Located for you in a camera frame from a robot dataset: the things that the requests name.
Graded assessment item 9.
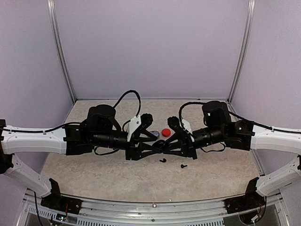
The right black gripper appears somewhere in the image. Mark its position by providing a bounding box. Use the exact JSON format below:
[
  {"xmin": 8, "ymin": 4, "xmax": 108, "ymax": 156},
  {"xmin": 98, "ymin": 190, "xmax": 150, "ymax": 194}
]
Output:
[{"xmin": 162, "ymin": 126, "xmax": 226, "ymax": 160}]

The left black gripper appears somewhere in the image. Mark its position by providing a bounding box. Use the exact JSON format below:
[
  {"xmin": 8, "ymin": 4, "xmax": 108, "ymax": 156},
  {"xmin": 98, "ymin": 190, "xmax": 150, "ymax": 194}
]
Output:
[{"xmin": 92, "ymin": 129, "xmax": 160, "ymax": 160}]

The purple earbud charging case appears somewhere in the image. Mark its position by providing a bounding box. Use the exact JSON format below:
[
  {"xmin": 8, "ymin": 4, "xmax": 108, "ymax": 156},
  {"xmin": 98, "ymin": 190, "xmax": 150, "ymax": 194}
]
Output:
[{"xmin": 150, "ymin": 130, "xmax": 160, "ymax": 138}]

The red round charging case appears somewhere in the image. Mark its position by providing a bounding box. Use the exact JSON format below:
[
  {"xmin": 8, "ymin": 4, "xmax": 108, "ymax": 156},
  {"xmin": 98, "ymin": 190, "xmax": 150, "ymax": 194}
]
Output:
[{"xmin": 161, "ymin": 128, "xmax": 171, "ymax": 137}]

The black charging case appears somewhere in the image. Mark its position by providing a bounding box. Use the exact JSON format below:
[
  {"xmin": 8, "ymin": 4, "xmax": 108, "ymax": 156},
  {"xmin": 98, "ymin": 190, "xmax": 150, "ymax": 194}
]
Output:
[{"xmin": 152, "ymin": 140, "xmax": 165, "ymax": 153}]

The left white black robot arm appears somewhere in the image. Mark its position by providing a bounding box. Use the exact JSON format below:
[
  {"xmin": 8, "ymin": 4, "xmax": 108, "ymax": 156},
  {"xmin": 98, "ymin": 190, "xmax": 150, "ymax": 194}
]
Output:
[{"xmin": 0, "ymin": 105, "xmax": 162, "ymax": 210}]

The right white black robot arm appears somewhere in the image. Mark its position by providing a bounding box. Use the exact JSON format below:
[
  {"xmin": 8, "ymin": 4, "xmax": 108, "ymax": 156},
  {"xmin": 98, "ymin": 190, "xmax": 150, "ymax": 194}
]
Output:
[{"xmin": 162, "ymin": 101, "xmax": 301, "ymax": 209}]

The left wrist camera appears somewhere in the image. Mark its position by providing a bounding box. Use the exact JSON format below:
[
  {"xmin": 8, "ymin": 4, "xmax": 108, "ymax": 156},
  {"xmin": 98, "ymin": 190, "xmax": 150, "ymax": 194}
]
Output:
[{"xmin": 127, "ymin": 113, "xmax": 153, "ymax": 142}]

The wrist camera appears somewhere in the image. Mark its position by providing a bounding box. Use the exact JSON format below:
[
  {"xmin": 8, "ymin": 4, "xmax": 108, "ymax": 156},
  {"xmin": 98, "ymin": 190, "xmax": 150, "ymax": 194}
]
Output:
[
  {"xmin": 167, "ymin": 116, "xmax": 195, "ymax": 141},
  {"xmin": 127, "ymin": 113, "xmax": 153, "ymax": 142}
]

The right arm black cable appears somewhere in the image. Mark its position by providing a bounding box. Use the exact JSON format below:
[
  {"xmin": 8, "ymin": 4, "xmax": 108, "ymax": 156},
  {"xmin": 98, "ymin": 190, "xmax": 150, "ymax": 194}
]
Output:
[{"xmin": 178, "ymin": 101, "xmax": 301, "ymax": 132}]

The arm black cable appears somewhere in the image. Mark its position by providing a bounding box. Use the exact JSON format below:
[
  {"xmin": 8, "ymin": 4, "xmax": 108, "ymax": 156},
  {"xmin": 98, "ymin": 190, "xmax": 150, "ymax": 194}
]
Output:
[
  {"xmin": 178, "ymin": 101, "xmax": 301, "ymax": 132},
  {"xmin": 114, "ymin": 89, "xmax": 142, "ymax": 117}
]

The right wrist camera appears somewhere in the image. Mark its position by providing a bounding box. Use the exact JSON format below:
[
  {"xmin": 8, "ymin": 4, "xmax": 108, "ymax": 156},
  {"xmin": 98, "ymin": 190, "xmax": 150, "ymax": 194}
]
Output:
[{"xmin": 167, "ymin": 116, "xmax": 195, "ymax": 141}]

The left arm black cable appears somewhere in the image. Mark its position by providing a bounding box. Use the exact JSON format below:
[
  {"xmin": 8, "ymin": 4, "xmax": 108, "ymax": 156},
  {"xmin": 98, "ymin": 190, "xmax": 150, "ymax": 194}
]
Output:
[{"xmin": 114, "ymin": 89, "xmax": 142, "ymax": 117}]

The front aluminium rail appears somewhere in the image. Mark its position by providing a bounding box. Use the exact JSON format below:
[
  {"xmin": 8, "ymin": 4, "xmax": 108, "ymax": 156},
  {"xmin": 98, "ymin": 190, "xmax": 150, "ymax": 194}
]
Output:
[{"xmin": 17, "ymin": 186, "xmax": 291, "ymax": 226}]

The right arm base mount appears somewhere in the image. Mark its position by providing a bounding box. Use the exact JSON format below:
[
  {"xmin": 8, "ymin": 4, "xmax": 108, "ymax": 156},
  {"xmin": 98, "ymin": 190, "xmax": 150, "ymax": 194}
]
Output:
[{"xmin": 224, "ymin": 195, "xmax": 266, "ymax": 214}]

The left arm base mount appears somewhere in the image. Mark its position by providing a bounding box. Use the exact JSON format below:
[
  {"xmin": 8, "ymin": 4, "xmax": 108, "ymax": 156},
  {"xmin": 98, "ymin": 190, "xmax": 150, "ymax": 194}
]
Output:
[{"xmin": 41, "ymin": 194, "xmax": 83, "ymax": 215}]

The right aluminium frame post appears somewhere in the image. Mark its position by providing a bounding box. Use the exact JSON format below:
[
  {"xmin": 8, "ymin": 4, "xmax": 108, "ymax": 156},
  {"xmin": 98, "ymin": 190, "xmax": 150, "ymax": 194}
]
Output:
[{"xmin": 227, "ymin": 0, "xmax": 256, "ymax": 104}]

